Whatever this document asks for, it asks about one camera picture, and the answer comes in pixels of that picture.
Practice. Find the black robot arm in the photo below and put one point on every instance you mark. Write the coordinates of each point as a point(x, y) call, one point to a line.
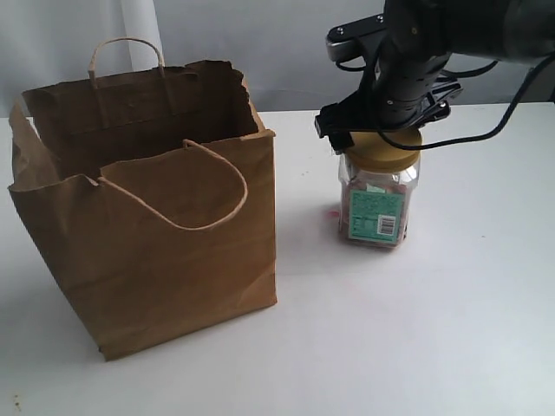
point(415, 53)

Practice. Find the brown paper bag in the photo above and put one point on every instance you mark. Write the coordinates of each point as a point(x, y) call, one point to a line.
point(151, 198)

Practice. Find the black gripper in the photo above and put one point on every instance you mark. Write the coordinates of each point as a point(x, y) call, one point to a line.
point(396, 92)

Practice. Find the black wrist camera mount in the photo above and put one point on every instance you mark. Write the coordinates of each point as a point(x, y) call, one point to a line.
point(361, 38)

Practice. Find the clear jar yellow lid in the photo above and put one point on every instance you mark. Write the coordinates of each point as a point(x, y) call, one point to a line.
point(377, 181)

